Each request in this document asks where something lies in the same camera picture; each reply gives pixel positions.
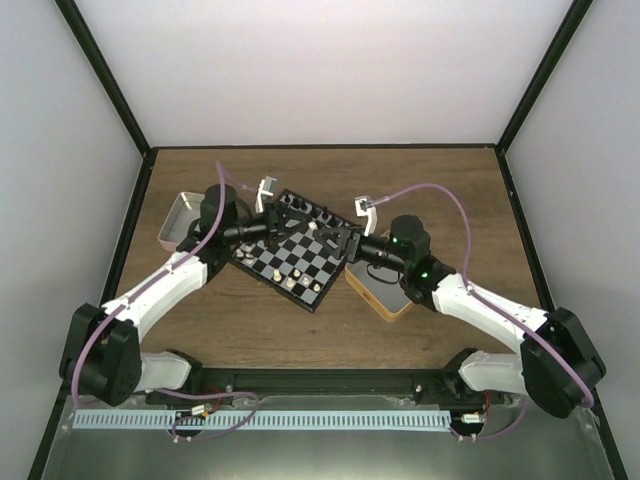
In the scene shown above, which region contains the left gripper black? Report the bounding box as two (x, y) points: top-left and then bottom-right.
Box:
(225, 203), (313, 247)

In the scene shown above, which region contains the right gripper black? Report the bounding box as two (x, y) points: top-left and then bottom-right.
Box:
(313, 226), (409, 275)

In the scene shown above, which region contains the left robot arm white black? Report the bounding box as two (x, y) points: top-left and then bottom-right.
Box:
(59, 184), (311, 406)

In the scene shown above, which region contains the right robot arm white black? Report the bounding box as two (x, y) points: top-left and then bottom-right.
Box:
(313, 215), (606, 418)

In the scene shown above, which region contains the black white chess board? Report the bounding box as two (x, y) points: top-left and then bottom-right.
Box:
(232, 189), (353, 312)

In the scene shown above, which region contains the yellow metal tin box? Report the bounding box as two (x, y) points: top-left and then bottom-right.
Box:
(344, 261), (413, 323)

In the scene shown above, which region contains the pink metal tin tray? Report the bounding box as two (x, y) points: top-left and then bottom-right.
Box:
(157, 192), (205, 252)

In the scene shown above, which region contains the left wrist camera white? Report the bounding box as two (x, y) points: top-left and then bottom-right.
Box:
(254, 176), (277, 213)

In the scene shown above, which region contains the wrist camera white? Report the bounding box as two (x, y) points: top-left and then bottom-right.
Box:
(354, 196), (378, 237)
(254, 176), (277, 213)

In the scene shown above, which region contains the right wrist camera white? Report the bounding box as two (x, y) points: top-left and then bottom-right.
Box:
(354, 196), (378, 237)

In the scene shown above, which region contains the black enclosure frame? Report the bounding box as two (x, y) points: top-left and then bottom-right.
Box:
(27, 1), (628, 479)

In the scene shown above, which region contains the light blue slotted cable duct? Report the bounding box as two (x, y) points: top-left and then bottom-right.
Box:
(73, 410), (451, 432)

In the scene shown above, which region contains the black mounting rail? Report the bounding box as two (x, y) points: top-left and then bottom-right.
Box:
(144, 367), (506, 406)

